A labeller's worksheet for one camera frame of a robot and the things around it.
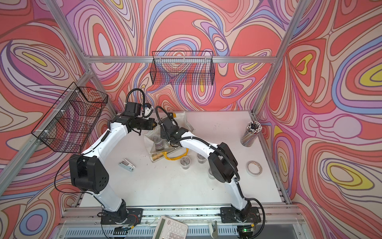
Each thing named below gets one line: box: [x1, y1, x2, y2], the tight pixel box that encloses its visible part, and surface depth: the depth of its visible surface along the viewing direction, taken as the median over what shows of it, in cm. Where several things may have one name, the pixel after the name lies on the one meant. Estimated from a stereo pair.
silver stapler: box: [118, 157, 136, 172], surface depth 90 cm
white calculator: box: [152, 216, 189, 239], surface depth 69 cm
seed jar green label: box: [152, 134, 165, 152], surface depth 91 cm
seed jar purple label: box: [180, 155, 191, 170], surface depth 89 cm
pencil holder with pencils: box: [240, 120, 263, 147], surface depth 91 cm
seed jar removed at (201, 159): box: [196, 152, 207, 164], surface depth 90 cm
